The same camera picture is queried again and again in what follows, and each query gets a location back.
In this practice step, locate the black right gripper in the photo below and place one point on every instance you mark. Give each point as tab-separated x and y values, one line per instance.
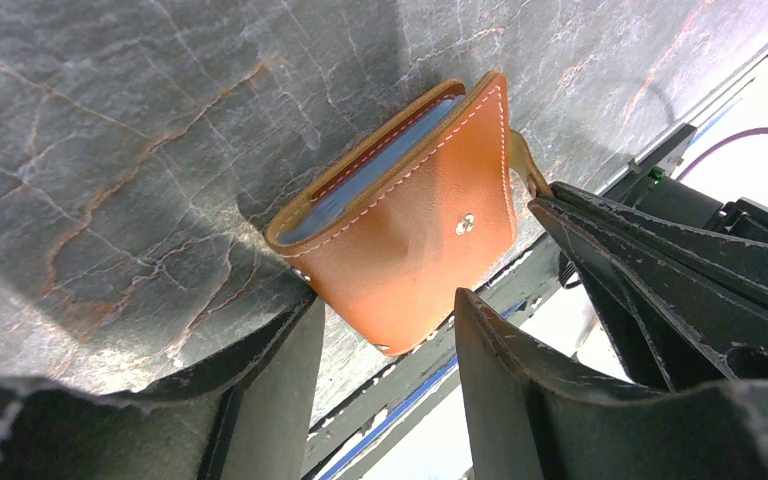
678	278

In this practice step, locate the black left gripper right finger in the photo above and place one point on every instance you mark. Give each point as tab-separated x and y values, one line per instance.
534	413

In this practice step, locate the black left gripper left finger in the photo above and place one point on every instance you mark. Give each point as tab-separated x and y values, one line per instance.
241	413

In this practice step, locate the brown leather card holder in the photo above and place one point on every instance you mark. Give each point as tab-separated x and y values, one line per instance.
420	208

